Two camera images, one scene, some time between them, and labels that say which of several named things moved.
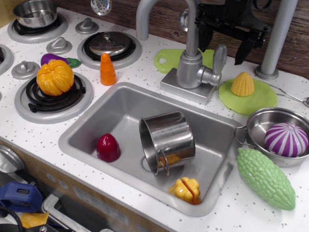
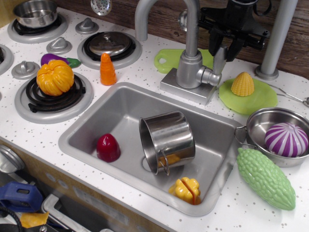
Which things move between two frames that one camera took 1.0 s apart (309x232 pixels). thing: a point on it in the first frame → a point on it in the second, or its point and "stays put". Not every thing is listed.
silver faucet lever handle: x=219 y=59 stays put
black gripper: x=234 y=17 → x=236 y=20
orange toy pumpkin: x=55 y=78 stays put
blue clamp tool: x=21 y=197 stays put
